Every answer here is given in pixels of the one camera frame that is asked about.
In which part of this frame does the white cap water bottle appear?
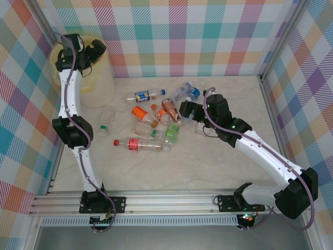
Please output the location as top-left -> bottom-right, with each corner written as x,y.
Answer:
181,96 -> 198,129

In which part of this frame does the blue label water bottle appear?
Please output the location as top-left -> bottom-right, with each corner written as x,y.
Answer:
186,87 -> 201,101

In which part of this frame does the brown label plastic bottle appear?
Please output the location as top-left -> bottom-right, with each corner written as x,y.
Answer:
161,98 -> 182,123

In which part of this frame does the green label plastic bottle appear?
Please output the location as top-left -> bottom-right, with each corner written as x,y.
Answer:
161,124 -> 180,153

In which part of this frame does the small orange cap bottle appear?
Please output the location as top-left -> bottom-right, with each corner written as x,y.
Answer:
150,103 -> 173,123

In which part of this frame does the orange label clear bottle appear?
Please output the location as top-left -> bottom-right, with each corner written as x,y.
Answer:
131,106 -> 159,128

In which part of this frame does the crushed clear plastic bottle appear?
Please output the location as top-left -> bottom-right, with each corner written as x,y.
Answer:
100,110 -> 117,124

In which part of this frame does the red label cola bottle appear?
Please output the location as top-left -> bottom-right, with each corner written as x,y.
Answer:
113,137 -> 164,152

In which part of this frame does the yellow bin liner bag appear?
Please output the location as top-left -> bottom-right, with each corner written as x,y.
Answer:
50,32 -> 107,94

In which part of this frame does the cream plastic bin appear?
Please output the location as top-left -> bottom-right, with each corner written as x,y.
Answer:
50,32 -> 117,109

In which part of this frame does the clear bottle pale blue cap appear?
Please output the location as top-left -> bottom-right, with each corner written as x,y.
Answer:
173,81 -> 194,101

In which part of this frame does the Pepsi label plastic bottle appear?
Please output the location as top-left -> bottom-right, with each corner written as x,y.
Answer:
126,89 -> 167,105

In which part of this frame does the right control circuit board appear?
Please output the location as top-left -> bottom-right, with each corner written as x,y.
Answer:
238,212 -> 257,229

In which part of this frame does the control circuit board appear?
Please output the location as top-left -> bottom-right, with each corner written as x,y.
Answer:
238,212 -> 257,229
89,214 -> 116,225

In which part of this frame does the grey metal base panel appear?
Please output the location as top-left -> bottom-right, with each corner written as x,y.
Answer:
33,225 -> 313,250

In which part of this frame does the left control circuit board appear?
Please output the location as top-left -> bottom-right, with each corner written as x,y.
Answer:
89,214 -> 116,225

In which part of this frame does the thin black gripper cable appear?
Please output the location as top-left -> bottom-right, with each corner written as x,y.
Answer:
202,124 -> 220,138
82,64 -> 95,78

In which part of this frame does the aluminium frame post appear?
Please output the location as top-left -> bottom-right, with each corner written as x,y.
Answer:
25,0 -> 66,50
260,0 -> 308,79

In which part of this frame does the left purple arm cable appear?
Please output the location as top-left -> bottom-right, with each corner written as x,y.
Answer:
48,31 -> 118,234

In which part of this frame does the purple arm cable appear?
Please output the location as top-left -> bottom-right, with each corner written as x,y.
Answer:
203,86 -> 316,231
48,31 -> 118,234

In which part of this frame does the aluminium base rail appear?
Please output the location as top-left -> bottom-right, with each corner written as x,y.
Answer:
28,191 -> 315,216

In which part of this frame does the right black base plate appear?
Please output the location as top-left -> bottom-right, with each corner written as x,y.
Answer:
217,194 -> 266,213

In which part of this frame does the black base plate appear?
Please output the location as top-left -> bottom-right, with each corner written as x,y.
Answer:
79,195 -> 127,215
217,194 -> 266,213

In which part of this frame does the white slotted cable duct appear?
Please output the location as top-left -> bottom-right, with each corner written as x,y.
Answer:
41,217 -> 239,227

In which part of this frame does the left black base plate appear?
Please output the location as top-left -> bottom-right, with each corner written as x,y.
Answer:
79,195 -> 127,215

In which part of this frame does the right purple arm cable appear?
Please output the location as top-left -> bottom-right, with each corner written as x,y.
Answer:
203,86 -> 316,231

